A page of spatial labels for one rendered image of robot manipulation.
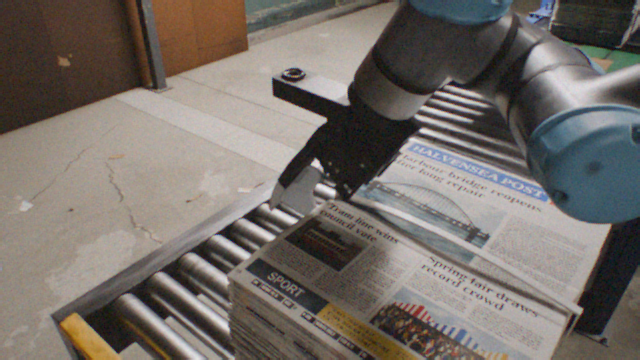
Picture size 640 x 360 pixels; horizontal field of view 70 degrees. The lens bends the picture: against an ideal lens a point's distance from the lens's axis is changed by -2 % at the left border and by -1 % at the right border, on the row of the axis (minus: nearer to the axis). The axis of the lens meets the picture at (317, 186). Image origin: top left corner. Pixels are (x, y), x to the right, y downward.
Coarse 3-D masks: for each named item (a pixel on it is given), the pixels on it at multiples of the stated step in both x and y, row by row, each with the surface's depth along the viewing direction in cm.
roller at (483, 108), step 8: (432, 96) 145; (440, 96) 143; (448, 96) 142; (456, 104) 140; (464, 104) 139; (472, 104) 138; (480, 104) 137; (480, 112) 136; (488, 112) 135; (496, 112) 134
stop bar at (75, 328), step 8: (64, 320) 68; (72, 320) 68; (80, 320) 68; (64, 328) 67; (72, 328) 66; (80, 328) 66; (88, 328) 67; (72, 336) 65; (80, 336) 65; (88, 336) 65; (96, 336) 65; (80, 344) 64; (88, 344) 64; (96, 344) 64; (104, 344) 64; (80, 352) 64; (88, 352) 63; (96, 352) 63; (104, 352) 63; (112, 352) 63
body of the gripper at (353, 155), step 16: (352, 80) 47; (352, 96) 46; (368, 112) 45; (320, 128) 51; (336, 128) 51; (352, 128) 50; (368, 128) 49; (384, 128) 47; (400, 128) 46; (416, 128) 48; (320, 144) 52; (336, 144) 50; (352, 144) 51; (368, 144) 49; (384, 144) 48; (400, 144) 47; (320, 160) 54; (336, 160) 53; (352, 160) 50; (368, 160) 50; (384, 160) 49; (336, 176) 54; (352, 176) 53; (368, 176) 49; (352, 192) 52
